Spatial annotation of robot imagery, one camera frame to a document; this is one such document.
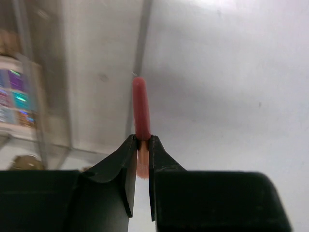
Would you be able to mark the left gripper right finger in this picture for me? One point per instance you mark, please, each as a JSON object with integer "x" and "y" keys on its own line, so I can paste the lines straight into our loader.
{"x": 211, "y": 201}

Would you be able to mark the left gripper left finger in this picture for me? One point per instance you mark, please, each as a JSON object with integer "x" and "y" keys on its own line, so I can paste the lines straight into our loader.
{"x": 100, "y": 199}

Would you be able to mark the pink makeup brush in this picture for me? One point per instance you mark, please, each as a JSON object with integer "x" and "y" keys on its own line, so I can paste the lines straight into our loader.
{"x": 142, "y": 126}

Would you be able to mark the colourful eyeshadow palette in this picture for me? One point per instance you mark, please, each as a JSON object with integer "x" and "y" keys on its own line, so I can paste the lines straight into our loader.
{"x": 20, "y": 98}

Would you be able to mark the clear right organizer bin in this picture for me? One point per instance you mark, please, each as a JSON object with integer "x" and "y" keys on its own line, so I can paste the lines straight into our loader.
{"x": 94, "y": 50}

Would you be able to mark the clear organizer bin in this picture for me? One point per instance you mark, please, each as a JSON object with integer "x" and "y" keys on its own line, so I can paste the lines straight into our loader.
{"x": 94, "y": 50}
{"x": 32, "y": 31}

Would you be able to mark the clear middle organizer bin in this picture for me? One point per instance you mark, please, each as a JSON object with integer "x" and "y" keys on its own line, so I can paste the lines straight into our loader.
{"x": 32, "y": 31}

